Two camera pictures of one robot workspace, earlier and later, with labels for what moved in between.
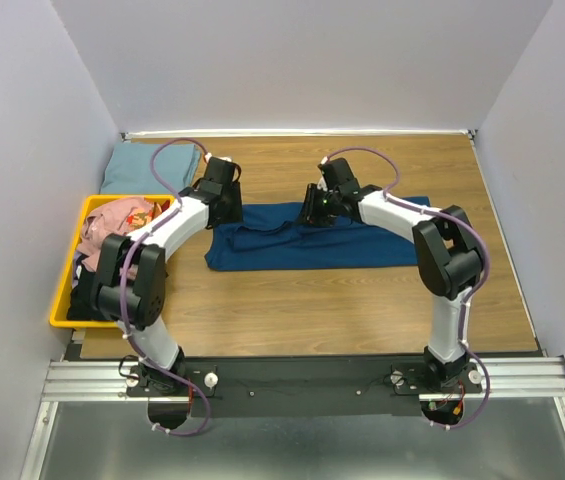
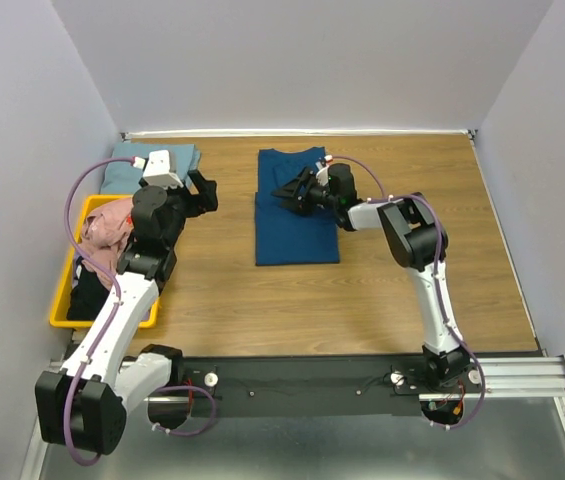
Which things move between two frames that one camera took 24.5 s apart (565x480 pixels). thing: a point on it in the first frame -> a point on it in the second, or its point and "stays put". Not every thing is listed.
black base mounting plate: (245, 387) stays put
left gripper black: (235, 214) -> (199, 204)
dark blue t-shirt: (271, 236) -> (283, 236)
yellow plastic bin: (58, 317) stays put
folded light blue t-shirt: (127, 168) stays put
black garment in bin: (83, 300) stays put
